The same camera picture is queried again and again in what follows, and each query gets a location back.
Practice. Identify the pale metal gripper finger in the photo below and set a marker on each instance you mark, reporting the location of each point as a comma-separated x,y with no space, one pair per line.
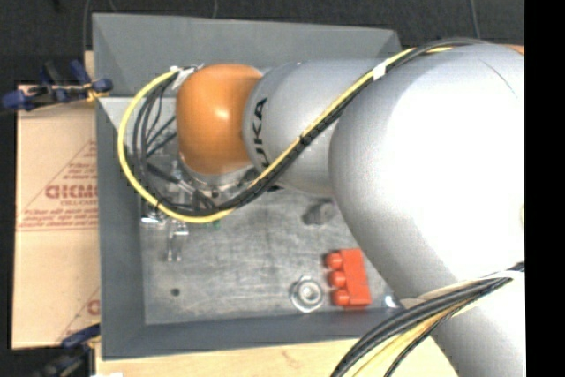
170,247
181,245

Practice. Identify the grey metal bin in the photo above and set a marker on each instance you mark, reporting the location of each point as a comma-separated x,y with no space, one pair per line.
247,260

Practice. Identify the brown cardboard board red print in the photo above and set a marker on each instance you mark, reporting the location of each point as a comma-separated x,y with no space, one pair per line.
53,234

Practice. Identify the clear round glass thing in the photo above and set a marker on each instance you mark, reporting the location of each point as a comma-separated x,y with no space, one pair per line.
306,293

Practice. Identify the red studded toy block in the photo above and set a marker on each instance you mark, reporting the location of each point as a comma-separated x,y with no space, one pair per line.
353,278

